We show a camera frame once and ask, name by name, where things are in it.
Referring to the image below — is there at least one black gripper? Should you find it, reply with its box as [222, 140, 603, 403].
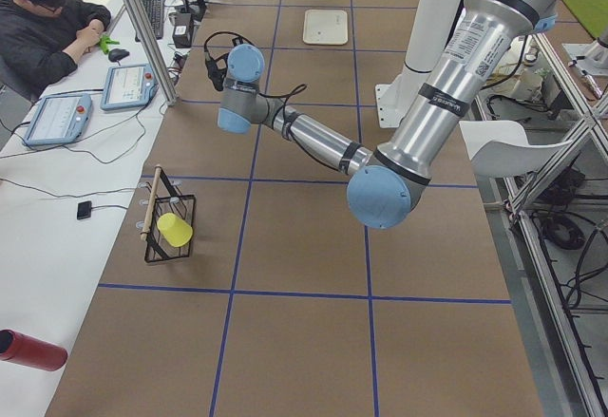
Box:
[203, 50, 228, 91]

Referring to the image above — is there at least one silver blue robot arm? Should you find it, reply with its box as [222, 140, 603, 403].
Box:
[205, 0, 557, 229]

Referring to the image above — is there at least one beige rabbit print tray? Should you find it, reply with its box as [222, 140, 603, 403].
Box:
[302, 9, 349, 46]

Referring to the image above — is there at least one yellow plastic cup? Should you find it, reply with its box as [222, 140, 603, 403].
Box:
[156, 213, 194, 248]

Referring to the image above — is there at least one black power adapter box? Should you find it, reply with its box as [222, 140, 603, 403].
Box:
[172, 13, 194, 48]

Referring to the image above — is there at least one black computer keyboard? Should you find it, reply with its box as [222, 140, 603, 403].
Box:
[141, 0, 164, 40]

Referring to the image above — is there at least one far blue teach pendant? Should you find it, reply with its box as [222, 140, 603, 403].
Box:
[101, 64, 158, 111]

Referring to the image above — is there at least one blue teach pendant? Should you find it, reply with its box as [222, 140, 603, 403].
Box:
[22, 94, 92, 148]
[101, 64, 158, 111]

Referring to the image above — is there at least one black computer mouse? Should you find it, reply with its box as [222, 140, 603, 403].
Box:
[107, 48, 130, 63]

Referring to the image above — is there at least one green plastic toy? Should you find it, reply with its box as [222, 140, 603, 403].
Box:
[99, 34, 119, 54]

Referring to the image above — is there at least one near blue teach pendant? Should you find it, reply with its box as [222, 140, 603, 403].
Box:
[22, 94, 92, 148]

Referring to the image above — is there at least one person in black jacket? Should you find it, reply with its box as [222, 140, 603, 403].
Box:
[1, 0, 112, 95]

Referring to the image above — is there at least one small black square device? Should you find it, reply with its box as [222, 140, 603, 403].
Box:
[76, 200, 92, 220]

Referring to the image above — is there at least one white plastic chair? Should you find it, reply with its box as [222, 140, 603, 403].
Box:
[459, 120, 574, 178]

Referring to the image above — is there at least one red metal bottle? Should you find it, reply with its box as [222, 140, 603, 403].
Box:
[1, 329, 68, 371]

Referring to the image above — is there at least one aluminium frame pillar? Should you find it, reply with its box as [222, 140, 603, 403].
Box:
[123, 0, 178, 106]

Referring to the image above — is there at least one black wire cup rack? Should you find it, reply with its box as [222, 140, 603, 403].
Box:
[137, 164, 197, 265]

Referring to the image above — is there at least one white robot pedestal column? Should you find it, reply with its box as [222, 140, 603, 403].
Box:
[404, 0, 463, 75]

